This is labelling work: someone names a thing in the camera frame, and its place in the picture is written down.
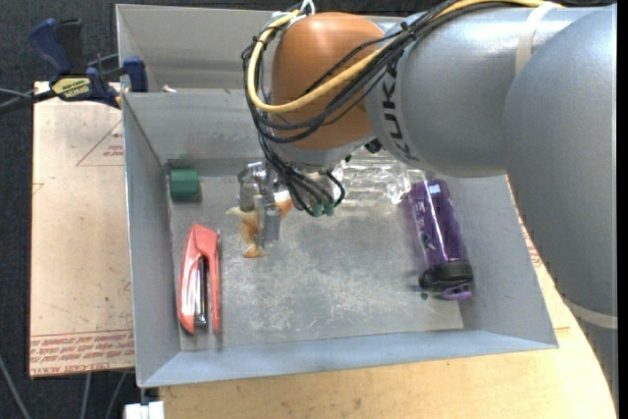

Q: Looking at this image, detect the grey metal bin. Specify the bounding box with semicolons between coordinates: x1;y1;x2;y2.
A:
116;3;559;390

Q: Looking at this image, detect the clear crumpled plastic bottle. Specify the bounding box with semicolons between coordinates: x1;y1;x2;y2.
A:
337;150;424;208

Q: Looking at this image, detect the dark green block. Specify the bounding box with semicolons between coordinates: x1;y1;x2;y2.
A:
168;167;202;202

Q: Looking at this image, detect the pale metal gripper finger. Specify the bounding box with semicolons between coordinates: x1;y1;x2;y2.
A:
259;208;284;247

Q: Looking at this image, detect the purple bottle with black cap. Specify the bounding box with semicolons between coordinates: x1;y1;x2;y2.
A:
401;178;475;302

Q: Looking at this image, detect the tan toy animal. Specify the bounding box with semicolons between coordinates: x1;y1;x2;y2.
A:
226;189;296;259

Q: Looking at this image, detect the brown cardboard board red print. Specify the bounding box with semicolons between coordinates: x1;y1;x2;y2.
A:
28;80;136;380

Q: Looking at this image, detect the red stapler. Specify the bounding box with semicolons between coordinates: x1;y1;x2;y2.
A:
177;223;224;337

